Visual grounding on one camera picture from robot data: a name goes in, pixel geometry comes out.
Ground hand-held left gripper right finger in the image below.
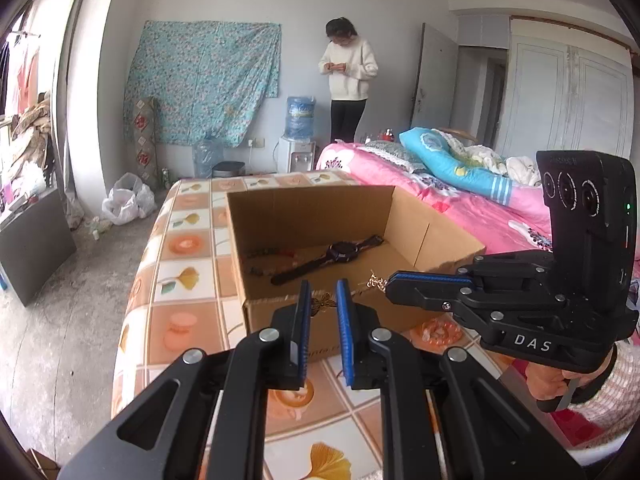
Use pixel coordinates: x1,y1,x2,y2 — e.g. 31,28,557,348
336,279,586,480

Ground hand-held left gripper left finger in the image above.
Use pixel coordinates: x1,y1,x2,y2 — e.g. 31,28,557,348
57,280,313,480

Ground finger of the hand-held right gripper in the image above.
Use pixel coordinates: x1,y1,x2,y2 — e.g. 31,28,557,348
452,251,555,281
385,270,501,331

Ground gold necklace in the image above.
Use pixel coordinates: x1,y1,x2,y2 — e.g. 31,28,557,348
311,269,388,317

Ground orange pink bead bracelet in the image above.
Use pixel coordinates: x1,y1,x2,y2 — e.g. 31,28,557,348
421,319,465,350

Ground black wristwatch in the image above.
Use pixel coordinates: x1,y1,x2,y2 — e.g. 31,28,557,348
270,234,385,287

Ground pink green bead bracelet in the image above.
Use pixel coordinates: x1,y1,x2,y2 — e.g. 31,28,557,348
244,246,301,276

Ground brown cardboard box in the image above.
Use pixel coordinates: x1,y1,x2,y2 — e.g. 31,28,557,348
226,185,487,361

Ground person's right forearm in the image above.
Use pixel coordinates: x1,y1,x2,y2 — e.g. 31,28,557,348
565,340,640,453

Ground person's right hand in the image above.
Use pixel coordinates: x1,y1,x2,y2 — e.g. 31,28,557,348
525,350,618,413

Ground white quilt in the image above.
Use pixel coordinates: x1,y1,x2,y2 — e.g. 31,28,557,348
450,130,543,188

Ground blue pillow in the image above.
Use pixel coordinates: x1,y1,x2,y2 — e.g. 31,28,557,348
399,127,516,206

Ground grey lace pillow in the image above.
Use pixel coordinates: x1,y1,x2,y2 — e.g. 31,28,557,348
364,140,426,173

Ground white wardrobe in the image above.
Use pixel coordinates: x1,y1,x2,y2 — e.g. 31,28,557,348
492,15,636,161

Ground white water dispenser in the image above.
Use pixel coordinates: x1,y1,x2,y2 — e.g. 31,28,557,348
277,135,318,175

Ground clear water jug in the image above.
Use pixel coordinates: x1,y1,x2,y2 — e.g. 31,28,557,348
192,130,223,179

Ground white door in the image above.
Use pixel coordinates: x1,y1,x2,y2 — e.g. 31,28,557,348
409,22,460,133

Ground blue water bottle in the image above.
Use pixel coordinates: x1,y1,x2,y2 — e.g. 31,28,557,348
286,96,317,142

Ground white plastic bag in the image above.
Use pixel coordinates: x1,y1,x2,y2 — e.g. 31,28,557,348
101,172,157,226

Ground folded patterned mat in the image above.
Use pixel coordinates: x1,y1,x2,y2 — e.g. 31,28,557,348
131,96,160,188

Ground dark board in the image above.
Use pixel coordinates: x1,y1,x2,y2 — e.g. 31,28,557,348
0,187,77,307

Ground pile of folded bedding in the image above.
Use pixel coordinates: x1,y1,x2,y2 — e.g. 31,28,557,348
10,92,56,201

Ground hanging clothes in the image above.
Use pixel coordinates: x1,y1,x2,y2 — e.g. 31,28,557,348
0,30,41,126

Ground floral wall cloth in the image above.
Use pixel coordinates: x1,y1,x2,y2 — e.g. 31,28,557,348
123,20,282,148

